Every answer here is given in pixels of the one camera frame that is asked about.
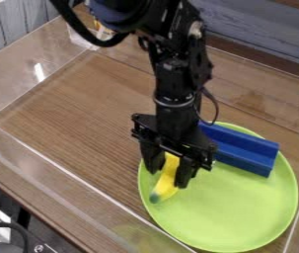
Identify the yellow labelled tin can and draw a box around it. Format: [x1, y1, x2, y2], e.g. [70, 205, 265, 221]
[94, 20, 113, 40]

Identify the yellow toy banana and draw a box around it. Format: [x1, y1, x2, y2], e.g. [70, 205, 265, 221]
[150, 153, 180, 204]

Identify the black cable loop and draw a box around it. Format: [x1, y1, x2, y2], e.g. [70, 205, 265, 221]
[0, 221, 29, 253]

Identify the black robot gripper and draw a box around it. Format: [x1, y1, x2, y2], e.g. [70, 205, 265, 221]
[133, 95, 217, 189]

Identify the clear acrylic enclosure wall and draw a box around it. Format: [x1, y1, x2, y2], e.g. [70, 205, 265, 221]
[0, 19, 299, 253]

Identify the green round plate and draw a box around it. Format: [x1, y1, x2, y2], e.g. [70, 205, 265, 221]
[138, 121, 299, 253]

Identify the black device with knob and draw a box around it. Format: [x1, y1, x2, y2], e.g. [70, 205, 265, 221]
[11, 226, 70, 253]

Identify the blue foam block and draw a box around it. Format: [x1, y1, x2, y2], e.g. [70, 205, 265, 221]
[200, 123, 280, 178]

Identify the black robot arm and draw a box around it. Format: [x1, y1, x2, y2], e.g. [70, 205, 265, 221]
[50, 0, 217, 189]

